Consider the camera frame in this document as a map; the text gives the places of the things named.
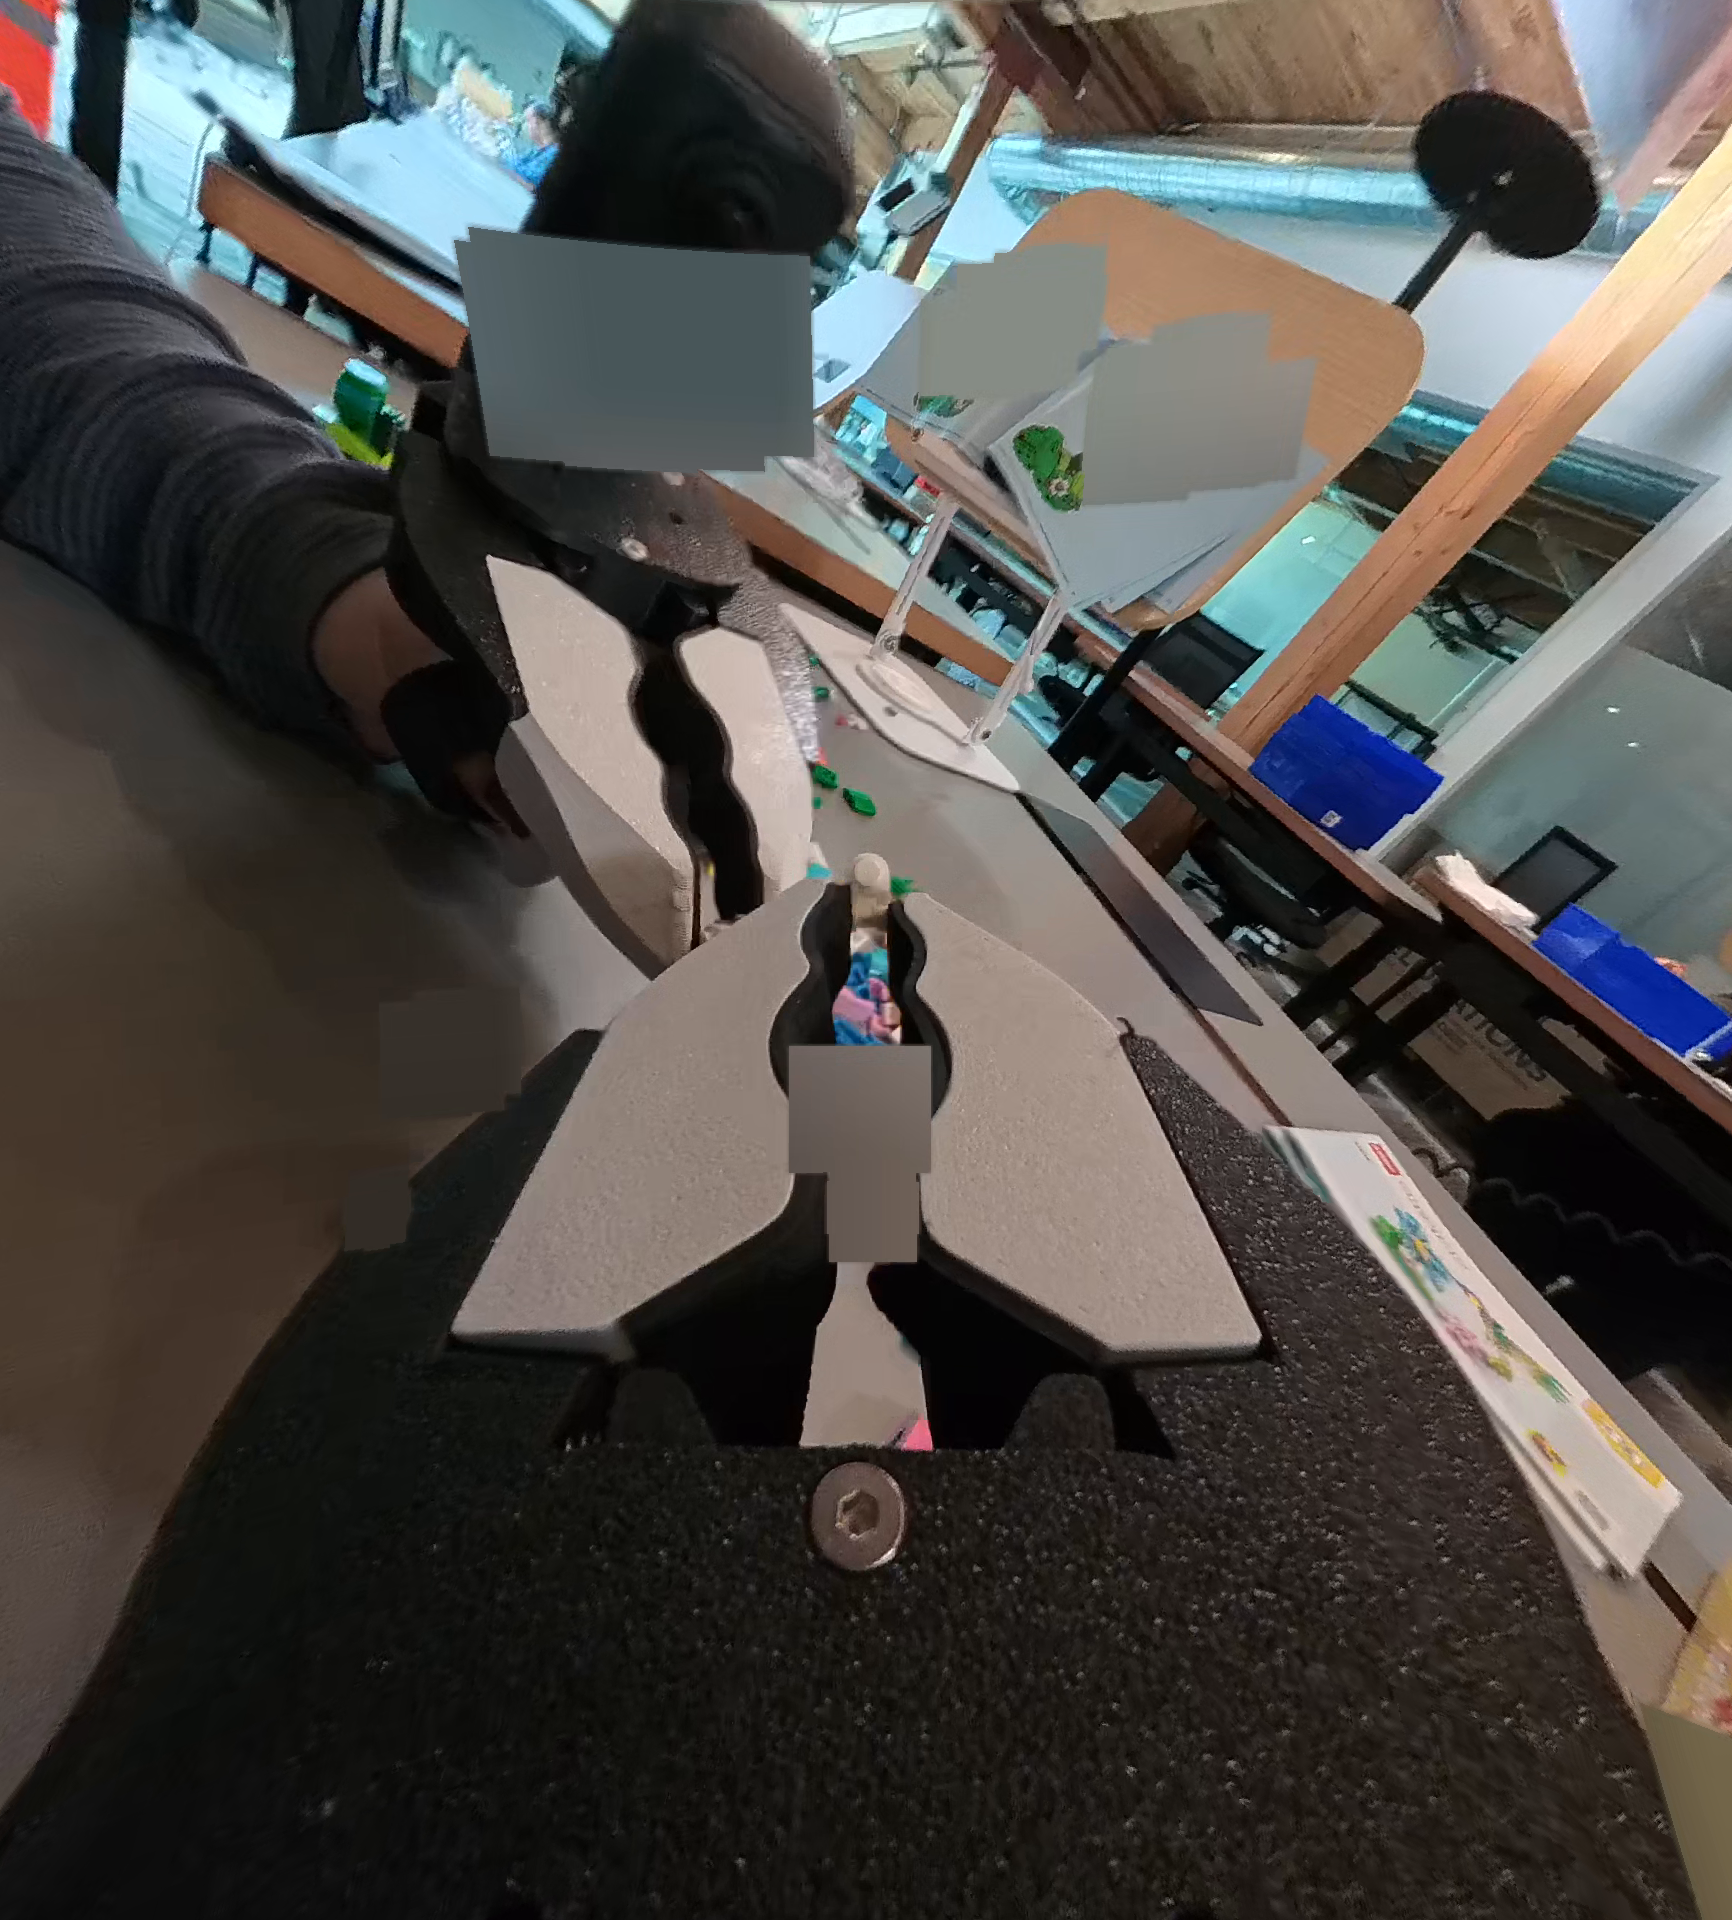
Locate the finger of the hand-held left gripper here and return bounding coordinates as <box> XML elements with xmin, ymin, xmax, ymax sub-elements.
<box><xmin>482</xmin><ymin>555</ymin><xmax>766</xmax><ymax>982</ymax></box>
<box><xmin>676</xmin><ymin>622</ymin><xmax>827</xmax><ymax>919</ymax></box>

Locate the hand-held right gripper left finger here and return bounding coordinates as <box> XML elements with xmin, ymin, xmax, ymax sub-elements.
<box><xmin>449</xmin><ymin>886</ymin><xmax>840</xmax><ymax>1363</ymax></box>

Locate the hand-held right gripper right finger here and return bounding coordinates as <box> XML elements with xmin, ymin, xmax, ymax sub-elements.
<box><xmin>889</xmin><ymin>892</ymin><xmax>1267</xmax><ymax>1367</ymax></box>

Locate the pastel lego assembly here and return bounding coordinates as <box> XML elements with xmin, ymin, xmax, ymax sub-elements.
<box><xmin>804</xmin><ymin>853</ymin><xmax>941</xmax><ymax>1454</ymax></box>

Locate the person's left forearm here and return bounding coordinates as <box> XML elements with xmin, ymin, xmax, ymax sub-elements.
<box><xmin>0</xmin><ymin>0</ymin><xmax>410</xmax><ymax>746</ymax></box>

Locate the green lego build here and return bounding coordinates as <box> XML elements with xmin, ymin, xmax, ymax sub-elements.
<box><xmin>323</xmin><ymin>356</ymin><xmax>404</xmax><ymax>463</ymax></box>

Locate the lego instruction booklet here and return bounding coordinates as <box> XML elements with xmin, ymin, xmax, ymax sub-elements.
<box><xmin>843</xmin><ymin>240</ymin><xmax>1334</xmax><ymax>616</ymax></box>

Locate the person's left hand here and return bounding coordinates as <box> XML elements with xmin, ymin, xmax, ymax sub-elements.
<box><xmin>309</xmin><ymin>571</ymin><xmax>534</xmax><ymax>845</ymax></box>

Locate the clear acrylic booklet stand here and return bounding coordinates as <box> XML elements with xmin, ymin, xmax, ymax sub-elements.
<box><xmin>777</xmin><ymin>491</ymin><xmax>1079</xmax><ymax>798</ymax></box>

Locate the black flat panel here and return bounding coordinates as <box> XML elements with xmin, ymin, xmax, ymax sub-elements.
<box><xmin>1023</xmin><ymin>792</ymin><xmax>1267</xmax><ymax>1031</ymax></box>

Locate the white wooden-edged table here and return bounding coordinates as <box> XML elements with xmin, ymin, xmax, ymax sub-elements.
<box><xmin>195</xmin><ymin>117</ymin><xmax>545</xmax><ymax>369</ymax></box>

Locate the blue plastic bin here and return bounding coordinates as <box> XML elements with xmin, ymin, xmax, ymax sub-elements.
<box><xmin>1246</xmin><ymin>694</ymin><xmax>1447</xmax><ymax>845</ymax></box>
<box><xmin>1533</xmin><ymin>899</ymin><xmax>1732</xmax><ymax>1059</ymax></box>

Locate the white crumpled cloth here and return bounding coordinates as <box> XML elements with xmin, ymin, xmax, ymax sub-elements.
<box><xmin>1423</xmin><ymin>853</ymin><xmax>1542</xmax><ymax>927</ymax></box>

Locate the long wooden-edged table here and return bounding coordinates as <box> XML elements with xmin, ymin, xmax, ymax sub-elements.
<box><xmin>1078</xmin><ymin>629</ymin><xmax>1732</xmax><ymax>1294</ymax></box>

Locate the small black monitor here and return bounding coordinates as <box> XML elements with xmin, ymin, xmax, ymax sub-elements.
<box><xmin>1492</xmin><ymin>824</ymin><xmax>1623</xmax><ymax>935</ymax></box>

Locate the orange safety vest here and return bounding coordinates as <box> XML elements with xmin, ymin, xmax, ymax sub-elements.
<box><xmin>0</xmin><ymin>0</ymin><xmax>68</xmax><ymax>141</ymax></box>

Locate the black round disc on pole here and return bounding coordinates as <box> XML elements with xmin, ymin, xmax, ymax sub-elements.
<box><xmin>1393</xmin><ymin>91</ymin><xmax>1602</xmax><ymax>316</ymax></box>

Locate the wooden support beam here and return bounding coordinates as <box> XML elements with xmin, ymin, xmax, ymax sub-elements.
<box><xmin>1127</xmin><ymin>13</ymin><xmax>1732</xmax><ymax>862</ymax></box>

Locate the silver ventilation duct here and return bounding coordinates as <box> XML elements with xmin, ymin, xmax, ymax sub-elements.
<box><xmin>983</xmin><ymin>126</ymin><xmax>1732</xmax><ymax>278</ymax></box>

